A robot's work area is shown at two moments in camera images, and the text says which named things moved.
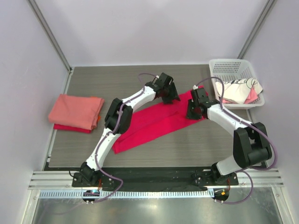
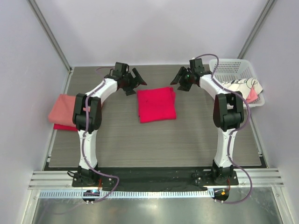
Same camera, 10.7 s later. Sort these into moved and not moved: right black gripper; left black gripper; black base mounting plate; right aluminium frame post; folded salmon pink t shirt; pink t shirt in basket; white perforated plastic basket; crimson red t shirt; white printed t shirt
Moved: crimson red t shirt; left black gripper; right black gripper
Not moved: right aluminium frame post; white perforated plastic basket; pink t shirt in basket; white printed t shirt; black base mounting plate; folded salmon pink t shirt
